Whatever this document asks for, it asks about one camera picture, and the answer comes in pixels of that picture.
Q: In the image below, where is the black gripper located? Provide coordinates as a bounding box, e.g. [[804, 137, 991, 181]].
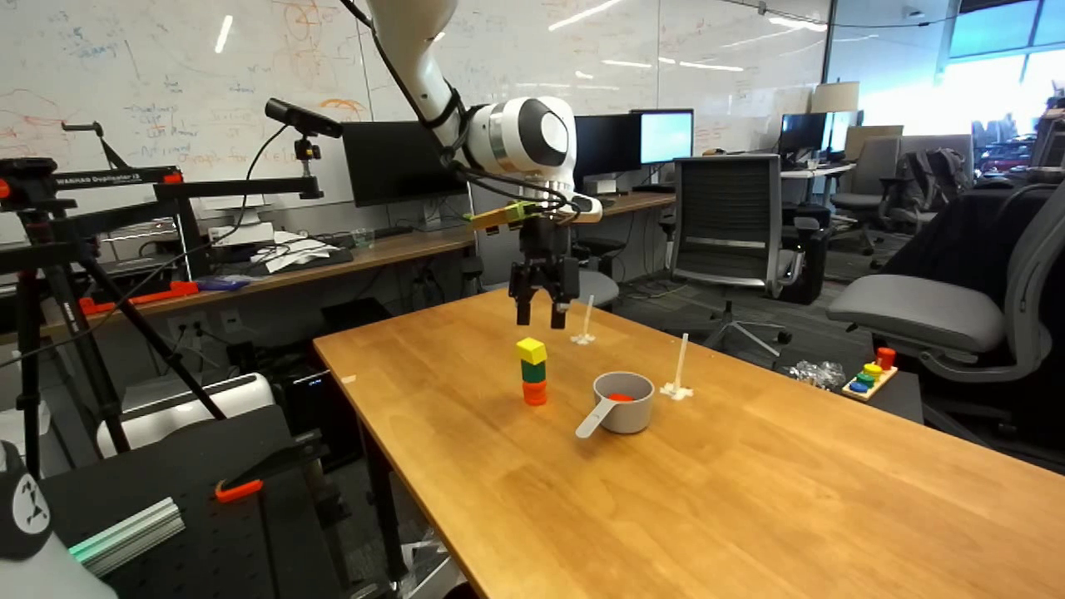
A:
[[507, 213, 583, 332]]

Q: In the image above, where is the white peg stand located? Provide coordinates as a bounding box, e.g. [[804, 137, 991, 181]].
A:
[[569, 292, 599, 349], [660, 329, 695, 402]]

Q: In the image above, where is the dark screen monitor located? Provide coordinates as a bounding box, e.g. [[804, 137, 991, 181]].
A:
[[574, 112, 643, 181]]

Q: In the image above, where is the black mesh office chair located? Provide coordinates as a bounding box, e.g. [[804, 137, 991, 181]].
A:
[[669, 155, 795, 360]]

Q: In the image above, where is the large black monitor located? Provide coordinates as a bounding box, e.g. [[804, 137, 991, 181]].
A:
[[339, 118, 475, 210]]

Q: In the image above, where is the lit white screen monitor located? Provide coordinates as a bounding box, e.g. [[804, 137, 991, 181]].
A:
[[635, 106, 700, 170]]

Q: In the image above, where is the white papers pile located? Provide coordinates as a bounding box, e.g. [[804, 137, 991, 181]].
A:
[[211, 221, 343, 277]]

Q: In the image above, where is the crumpled clear plastic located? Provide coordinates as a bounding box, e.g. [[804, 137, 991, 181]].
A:
[[787, 355, 849, 392]]

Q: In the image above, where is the small distant monitor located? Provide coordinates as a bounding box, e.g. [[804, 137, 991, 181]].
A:
[[775, 110, 830, 159]]

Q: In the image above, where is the colourful wooden stacking toy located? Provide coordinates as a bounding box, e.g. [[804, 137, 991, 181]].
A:
[[839, 344, 903, 402]]

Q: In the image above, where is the beige office chair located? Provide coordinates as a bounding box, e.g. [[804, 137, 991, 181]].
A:
[[830, 123, 909, 226]]

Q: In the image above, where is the white rounded tube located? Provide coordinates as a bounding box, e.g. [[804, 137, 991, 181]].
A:
[[95, 370, 278, 460]]

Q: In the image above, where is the low black side table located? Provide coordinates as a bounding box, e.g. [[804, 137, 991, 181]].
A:
[[775, 355, 926, 426]]

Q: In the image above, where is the gray office chair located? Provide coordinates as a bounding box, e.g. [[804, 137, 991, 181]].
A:
[[827, 181, 1065, 447]]

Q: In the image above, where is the red bar clamp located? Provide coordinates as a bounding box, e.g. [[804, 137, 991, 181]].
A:
[[76, 277, 208, 324]]

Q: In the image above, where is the black equipment case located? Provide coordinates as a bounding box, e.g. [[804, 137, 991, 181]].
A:
[[44, 402, 345, 599]]

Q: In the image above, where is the black tripod with orange knobs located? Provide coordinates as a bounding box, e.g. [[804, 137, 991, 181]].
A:
[[0, 118, 331, 481]]

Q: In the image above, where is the pale green tube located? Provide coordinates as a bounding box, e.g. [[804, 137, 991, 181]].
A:
[[65, 493, 190, 579]]

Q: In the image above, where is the black cap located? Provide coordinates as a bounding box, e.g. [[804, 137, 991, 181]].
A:
[[0, 439, 58, 562]]

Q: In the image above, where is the orange green wrist camera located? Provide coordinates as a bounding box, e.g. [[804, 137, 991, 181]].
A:
[[466, 198, 563, 233]]

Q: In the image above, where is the gray pot with handle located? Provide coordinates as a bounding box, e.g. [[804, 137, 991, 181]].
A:
[[574, 370, 660, 444]]

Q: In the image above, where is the long wooden wall desk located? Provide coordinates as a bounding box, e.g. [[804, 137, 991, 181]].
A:
[[44, 190, 678, 336]]

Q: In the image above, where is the black camera on tripod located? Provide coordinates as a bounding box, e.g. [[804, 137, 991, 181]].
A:
[[264, 94, 345, 145]]

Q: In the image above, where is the orange clip handle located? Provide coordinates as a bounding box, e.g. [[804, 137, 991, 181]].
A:
[[214, 477, 269, 508]]

